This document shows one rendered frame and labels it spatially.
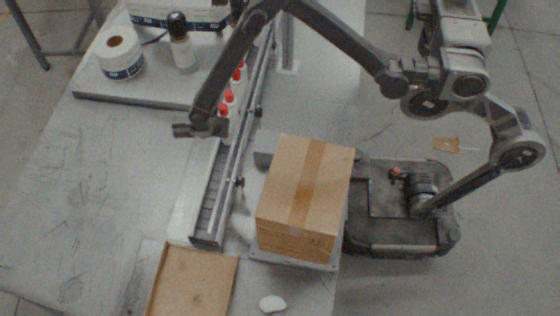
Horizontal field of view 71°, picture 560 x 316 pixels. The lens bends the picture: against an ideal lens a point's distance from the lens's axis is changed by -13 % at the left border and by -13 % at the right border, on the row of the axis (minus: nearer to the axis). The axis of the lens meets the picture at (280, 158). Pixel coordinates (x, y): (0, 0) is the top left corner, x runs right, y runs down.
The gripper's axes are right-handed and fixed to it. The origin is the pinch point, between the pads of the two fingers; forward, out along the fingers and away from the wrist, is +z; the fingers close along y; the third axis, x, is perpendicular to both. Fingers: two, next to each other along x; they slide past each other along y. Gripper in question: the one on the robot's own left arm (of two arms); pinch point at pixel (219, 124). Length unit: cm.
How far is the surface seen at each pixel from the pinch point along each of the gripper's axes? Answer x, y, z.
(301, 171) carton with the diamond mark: 9.0, -29.8, -14.6
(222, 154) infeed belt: 12.3, 1.1, 14.3
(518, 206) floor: 33, -161, 111
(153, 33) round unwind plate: -33, 50, 52
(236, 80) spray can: -15.4, -0.6, 15.2
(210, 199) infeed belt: 26.7, 0.9, 2.1
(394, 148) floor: 12, -79, 130
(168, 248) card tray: 44.3, 12.1, -6.9
